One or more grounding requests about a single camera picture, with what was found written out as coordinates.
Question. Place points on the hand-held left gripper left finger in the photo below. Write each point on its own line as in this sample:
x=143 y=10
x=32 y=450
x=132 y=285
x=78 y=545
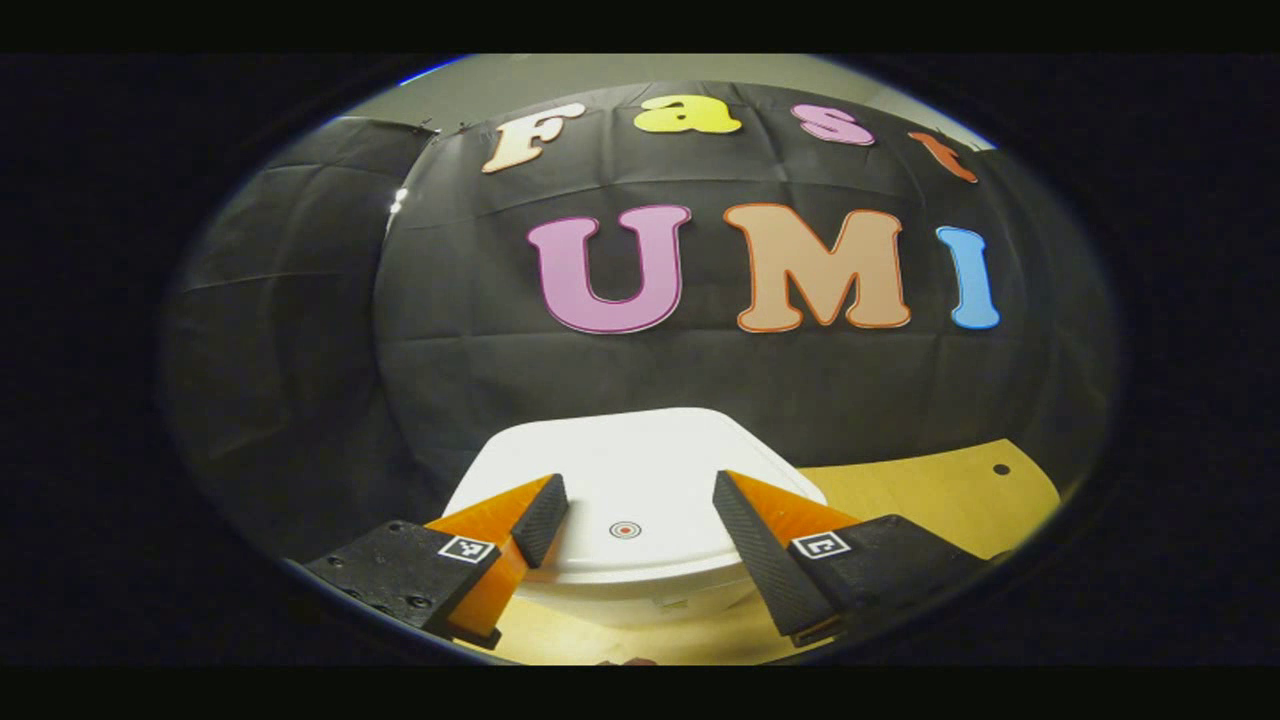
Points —
x=543 y=520

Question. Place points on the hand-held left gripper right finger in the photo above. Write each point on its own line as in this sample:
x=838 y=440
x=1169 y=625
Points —
x=765 y=560

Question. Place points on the white desktop garbage bin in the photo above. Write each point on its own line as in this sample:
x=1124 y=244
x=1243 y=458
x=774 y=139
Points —
x=650 y=470

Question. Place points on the orange paper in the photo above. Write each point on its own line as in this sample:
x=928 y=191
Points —
x=628 y=661

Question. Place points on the wooden desktop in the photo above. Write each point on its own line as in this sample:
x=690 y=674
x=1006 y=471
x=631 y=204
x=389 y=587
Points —
x=930 y=500

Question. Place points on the black backdrop cloth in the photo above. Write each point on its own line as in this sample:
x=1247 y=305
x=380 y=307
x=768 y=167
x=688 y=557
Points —
x=480 y=380

